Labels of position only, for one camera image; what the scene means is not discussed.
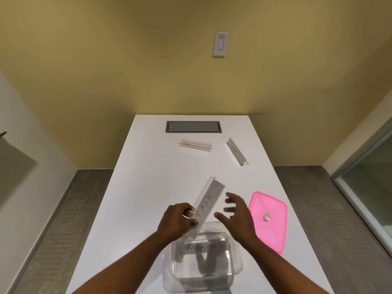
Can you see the acrylic name sign small lettering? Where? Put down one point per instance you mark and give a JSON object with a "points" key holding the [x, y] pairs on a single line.
{"points": [[236, 150]]}

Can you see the person's left thumb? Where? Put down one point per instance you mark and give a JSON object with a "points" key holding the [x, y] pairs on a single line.
{"points": [[192, 223]]}

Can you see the clear plastic food container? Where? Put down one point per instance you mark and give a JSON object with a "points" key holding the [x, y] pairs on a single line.
{"points": [[211, 272]]}

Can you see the white wall light switch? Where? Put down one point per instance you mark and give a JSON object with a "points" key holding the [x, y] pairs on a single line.
{"points": [[220, 44]]}

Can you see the acrylic name sign black lettering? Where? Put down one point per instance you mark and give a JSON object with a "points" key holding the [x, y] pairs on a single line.
{"points": [[209, 199], [202, 248]]}

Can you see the acrylic name sign red lettering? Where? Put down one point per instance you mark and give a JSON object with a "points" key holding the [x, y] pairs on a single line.
{"points": [[194, 145]]}

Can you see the person's right hand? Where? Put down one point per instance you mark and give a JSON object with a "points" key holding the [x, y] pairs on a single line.
{"points": [[242, 221]]}

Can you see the glass door with frame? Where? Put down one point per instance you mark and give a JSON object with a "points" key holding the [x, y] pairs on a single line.
{"points": [[367, 186]]}

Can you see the person's left forearm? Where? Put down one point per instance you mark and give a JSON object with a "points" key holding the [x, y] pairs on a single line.
{"points": [[122, 266]]}

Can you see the person's right thumb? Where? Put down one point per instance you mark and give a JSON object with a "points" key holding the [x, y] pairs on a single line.
{"points": [[221, 218]]}

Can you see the person's right forearm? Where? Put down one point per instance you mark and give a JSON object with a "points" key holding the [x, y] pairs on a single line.
{"points": [[281, 267]]}

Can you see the person's left hand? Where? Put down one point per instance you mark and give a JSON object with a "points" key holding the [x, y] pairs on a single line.
{"points": [[173, 221]]}

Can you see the pink container lid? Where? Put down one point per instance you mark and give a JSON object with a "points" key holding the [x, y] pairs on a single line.
{"points": [[271, 232]]}

